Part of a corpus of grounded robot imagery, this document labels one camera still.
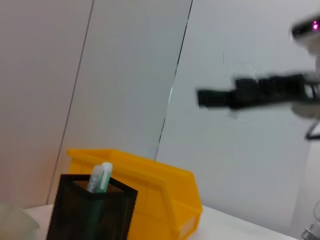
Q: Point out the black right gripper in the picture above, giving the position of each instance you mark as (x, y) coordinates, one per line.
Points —
(275, 90)

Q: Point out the mint green utility knife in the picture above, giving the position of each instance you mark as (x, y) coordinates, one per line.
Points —
(104, 178)

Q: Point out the black mesh pen holder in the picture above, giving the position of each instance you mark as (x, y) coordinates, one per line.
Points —
(92, 215)

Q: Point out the yellow plastic bin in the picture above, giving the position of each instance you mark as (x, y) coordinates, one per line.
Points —
(162, 195)

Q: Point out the clear wavy glass bowl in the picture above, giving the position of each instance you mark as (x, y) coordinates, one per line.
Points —
(17, 222)

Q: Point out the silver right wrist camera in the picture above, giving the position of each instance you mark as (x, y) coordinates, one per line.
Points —
(307, 32)

